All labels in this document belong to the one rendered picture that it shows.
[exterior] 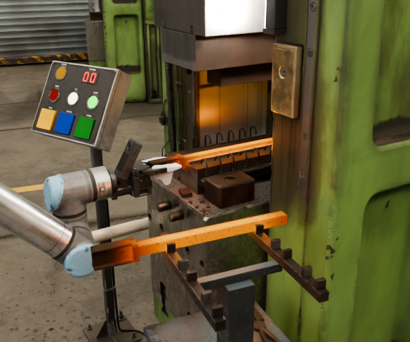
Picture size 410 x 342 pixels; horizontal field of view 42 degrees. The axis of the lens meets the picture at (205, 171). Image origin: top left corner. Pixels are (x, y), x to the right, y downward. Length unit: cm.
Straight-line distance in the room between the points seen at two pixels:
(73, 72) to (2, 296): 132
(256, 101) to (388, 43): 67
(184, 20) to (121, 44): 486
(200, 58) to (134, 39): 490
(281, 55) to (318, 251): 50
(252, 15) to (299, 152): 38
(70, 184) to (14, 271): 171
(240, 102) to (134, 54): 455
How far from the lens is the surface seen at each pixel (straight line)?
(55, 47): 935
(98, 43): 651
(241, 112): 187
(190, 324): 135
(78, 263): 134
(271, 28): 132
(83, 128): 190
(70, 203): 143
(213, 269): 149
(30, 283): 296
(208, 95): 178
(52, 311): 272
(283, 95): 133
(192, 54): 144
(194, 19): 142
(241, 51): 150
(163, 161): 153
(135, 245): 111
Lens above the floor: 154
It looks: 21 degrees down
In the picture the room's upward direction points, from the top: 1 degrees counter-clockwise
